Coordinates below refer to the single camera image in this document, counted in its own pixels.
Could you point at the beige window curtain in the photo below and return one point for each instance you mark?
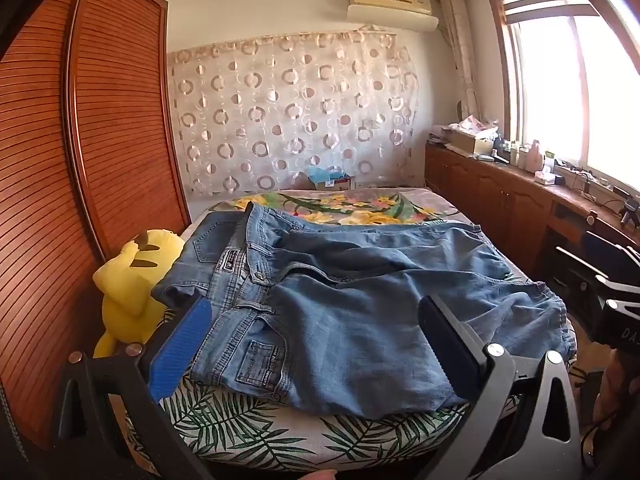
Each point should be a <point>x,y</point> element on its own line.
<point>462,50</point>

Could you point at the floral blanket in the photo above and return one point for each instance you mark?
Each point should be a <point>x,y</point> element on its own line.
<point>360,210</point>

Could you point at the long wooden cabinet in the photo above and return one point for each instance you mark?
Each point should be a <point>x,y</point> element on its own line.
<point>490,195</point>

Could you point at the wooden-framed window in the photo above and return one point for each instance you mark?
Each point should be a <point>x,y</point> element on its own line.
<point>550,85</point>

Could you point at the cardboard box with blue contents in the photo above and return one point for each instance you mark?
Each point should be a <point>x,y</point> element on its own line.
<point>327,177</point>

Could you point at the person's right hand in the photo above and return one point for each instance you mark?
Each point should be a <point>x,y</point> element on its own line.
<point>617,385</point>

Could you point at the blue denim pants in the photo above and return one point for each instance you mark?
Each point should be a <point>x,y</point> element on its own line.
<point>350,310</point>

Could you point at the wooden louvered wardrobe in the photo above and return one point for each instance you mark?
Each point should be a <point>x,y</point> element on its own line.
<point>100,135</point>

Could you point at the white plastic bag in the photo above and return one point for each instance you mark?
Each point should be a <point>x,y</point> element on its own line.
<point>475,122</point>

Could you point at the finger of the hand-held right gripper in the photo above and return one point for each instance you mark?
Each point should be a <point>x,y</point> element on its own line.
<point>615,250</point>
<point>582,262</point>

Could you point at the yellow plush toy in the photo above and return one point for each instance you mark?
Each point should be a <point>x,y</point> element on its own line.
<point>130,285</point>

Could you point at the open cardboard box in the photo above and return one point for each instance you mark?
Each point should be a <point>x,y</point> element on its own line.
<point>467,142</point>

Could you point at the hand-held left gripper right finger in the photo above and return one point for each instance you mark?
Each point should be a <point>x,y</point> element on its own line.
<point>440,340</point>

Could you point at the circle-patterned sheer curtain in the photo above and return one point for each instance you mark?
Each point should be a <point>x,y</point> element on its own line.
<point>290,110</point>

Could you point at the beige wall air conditioner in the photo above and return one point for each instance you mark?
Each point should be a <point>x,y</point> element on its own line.
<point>390,7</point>

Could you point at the green-capped bottle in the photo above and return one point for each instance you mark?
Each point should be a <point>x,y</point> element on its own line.
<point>550,162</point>

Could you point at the white tissue box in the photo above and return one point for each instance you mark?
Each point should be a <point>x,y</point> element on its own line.
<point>547,177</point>

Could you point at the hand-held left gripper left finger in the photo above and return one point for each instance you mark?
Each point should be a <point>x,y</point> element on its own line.
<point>175,350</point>

